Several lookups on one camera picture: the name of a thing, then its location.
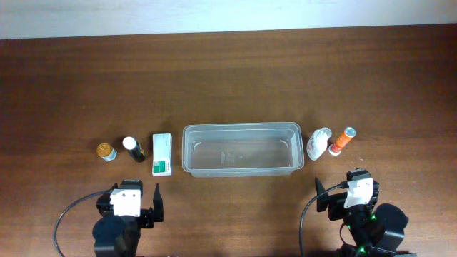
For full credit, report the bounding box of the orange tube white cap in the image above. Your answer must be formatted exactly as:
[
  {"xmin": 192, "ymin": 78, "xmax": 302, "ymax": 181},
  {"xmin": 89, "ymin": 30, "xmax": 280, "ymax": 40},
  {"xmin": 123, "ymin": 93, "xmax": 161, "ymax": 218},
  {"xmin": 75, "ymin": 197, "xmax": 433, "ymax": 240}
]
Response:
[{"xmin": 328, "ymin": 127, "xmax": 356, "ymax": 156}]

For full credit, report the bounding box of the black bottle white cap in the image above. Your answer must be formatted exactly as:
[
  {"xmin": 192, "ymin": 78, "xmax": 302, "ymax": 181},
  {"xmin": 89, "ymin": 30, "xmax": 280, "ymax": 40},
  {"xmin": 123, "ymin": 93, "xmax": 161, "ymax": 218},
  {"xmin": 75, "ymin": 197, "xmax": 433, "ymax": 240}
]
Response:
[{"xmin": 122, "ymin": 136, "xmax": 146, "ymax": 163}]

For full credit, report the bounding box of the small jar gold lid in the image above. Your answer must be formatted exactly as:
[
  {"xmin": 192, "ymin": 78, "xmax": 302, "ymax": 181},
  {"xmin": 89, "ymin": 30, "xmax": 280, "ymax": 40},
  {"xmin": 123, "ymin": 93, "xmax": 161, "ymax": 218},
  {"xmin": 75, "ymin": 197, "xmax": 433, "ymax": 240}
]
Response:
[{"xmin": 96, "ymin": 143, "xmax": 117, "ymax": 162}]

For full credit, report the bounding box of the white squeeze bottle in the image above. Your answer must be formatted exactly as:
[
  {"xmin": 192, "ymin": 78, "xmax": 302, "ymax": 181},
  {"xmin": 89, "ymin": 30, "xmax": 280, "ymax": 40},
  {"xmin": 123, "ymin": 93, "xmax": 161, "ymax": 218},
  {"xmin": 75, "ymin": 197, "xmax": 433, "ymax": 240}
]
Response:
[{"xmin": 306, "ymin": 127, "xmax": 332, "ymax": 161}]

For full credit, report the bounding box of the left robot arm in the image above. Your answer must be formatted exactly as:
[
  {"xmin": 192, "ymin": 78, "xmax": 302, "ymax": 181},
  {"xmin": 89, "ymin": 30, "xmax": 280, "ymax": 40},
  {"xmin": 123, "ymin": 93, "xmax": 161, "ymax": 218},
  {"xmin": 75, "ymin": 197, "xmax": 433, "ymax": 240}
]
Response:
[{"xmin": 92, "ymin": 180, "xmax": 164, "ymax": 257}]

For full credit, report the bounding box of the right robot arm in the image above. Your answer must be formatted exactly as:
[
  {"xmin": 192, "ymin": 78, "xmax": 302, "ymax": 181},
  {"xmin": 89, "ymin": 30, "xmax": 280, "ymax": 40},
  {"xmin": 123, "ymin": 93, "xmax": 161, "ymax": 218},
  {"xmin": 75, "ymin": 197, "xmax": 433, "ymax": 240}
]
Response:
[{"xmin": 315, "ymin": 168, "xmax": 408, "ymax": 257}]

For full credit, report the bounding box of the clear plastic container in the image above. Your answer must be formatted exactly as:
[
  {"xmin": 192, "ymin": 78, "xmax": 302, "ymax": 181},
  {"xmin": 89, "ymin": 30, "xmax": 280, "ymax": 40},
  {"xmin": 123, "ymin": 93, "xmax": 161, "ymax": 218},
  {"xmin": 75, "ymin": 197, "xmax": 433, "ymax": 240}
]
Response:
[{"xmin": 182, "ymin": 122, "xmax": 305, "ymax": 178}]

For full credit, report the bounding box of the white green medicine box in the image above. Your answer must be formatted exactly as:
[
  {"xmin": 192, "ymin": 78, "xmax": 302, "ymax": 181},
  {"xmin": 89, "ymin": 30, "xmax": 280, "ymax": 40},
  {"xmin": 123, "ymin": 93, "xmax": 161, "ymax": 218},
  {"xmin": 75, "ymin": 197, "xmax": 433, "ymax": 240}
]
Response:
[{"xmin": 152, "ymin": 133, "xmax": 172, "ymax": 176}]

